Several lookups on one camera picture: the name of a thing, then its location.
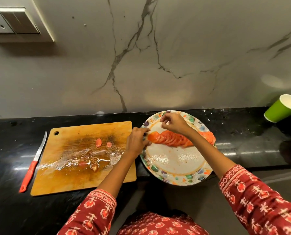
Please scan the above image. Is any person's left hand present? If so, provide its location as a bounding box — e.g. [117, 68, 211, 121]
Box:
[125, 127, 152, 159]

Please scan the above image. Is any person's right hand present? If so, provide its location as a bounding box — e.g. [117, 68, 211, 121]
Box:
[160, 113, 195, 139]

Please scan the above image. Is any row of tomato slices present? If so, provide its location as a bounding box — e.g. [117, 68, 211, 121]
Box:
[147, 130, 216, 148]

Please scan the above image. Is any floral rimmed plate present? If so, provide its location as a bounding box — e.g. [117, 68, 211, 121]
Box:
[139, 110, 217, 186]

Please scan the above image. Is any red handled knife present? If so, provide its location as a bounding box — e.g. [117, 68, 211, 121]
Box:
[19, 131, 48, 194]

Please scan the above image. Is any person's left forearm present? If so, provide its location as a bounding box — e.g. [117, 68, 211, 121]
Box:
[96, 151, 137, 198]

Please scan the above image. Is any person's right forearm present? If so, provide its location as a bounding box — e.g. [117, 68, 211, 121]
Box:
[187, 129, 237, 180]

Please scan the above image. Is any brown lower cabinet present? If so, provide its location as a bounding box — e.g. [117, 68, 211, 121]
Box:
[126, 168, 291, 218]

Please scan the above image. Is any red patterned left sleeve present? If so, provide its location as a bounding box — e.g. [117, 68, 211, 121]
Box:
[57, 189, 117, 235]

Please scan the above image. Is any red patterned sleeve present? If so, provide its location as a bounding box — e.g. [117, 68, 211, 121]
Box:
[219, 164, 291, 235]
[57, 189, 117, 235]

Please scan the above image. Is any wooden cutting board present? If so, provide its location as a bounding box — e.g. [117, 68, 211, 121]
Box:
[30, 121, 137, 196]

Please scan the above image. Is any red patterned tunic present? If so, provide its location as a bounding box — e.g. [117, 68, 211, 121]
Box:
[117, 211, 209, 235]

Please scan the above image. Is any green paper cup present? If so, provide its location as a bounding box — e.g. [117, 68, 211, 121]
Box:
[264, 94, 291, 123]

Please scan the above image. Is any red patterned right sleeve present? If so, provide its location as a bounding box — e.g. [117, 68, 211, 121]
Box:
[219, 164, 291, 235]

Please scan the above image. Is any wall socket and switch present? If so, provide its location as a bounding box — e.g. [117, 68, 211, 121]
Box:
[0, 0, 55, 43]

